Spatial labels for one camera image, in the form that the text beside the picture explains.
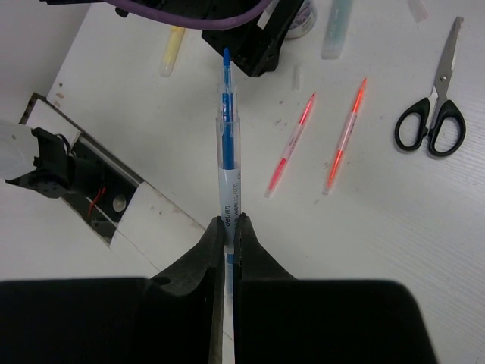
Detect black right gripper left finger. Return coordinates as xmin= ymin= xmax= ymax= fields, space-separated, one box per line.
xmin=1 ymin=218 xmax=224 ymax=363

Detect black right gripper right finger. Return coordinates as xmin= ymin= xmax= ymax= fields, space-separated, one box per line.
xmin=233 ymin=215 xmax=437 ymax=363

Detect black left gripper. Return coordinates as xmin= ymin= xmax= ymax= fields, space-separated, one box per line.
xmin=37 ymin=0 xmax=306 ymax=78

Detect blue highlighter pen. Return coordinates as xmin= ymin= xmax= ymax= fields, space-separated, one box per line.
xmin=215 ymin=47 xmax=243 ymax=364

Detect red pen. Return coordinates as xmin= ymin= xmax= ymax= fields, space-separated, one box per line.
xmin=264 ymin=93 xmax=316 ymax=198

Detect orange pen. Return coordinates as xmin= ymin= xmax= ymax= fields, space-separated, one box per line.
xmin=323 ymin=78 xmax=368 ymax=194

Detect clear pen cap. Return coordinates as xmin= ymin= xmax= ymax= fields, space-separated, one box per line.
xmin=406 ymin=0 xmax=428 ymax=23
xmin=292 ymin=65 xmax=302 ymax=91

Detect clear paperclip jar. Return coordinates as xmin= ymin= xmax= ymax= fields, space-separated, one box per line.
xmin=286 ymin=0 xmax=317 ymax=39

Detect green highlighter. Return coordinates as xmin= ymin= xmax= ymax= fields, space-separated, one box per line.
xmin=321 ymin=0 xmax=354 ymax=60

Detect yellow highlighter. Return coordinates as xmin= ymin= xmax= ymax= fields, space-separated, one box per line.
xmin=159 ymin=27 xmax=186 ymax=77

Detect black handled scissors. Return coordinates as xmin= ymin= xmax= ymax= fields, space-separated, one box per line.
xmin=394 ymin=17 xmax=467 ymax=158

